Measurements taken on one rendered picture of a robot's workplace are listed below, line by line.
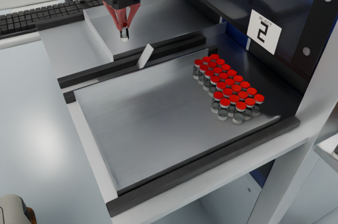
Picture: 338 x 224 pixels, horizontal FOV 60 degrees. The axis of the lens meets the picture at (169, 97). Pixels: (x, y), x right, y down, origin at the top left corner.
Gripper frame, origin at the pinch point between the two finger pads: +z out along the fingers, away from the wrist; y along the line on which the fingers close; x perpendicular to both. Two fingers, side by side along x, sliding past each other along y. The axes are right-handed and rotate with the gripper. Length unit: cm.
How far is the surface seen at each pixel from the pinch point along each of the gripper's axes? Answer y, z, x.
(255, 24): 13.2, -8.0, -28.3
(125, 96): -10.6, 7.8, -14.3
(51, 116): 0, 97, 81
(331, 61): 8.4, -10.5, -45.6
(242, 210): 13, 53, -41
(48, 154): -15, 97, 56
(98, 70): -11.0, 6.2, -4.4
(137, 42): 5.0, 7.1, 0.6
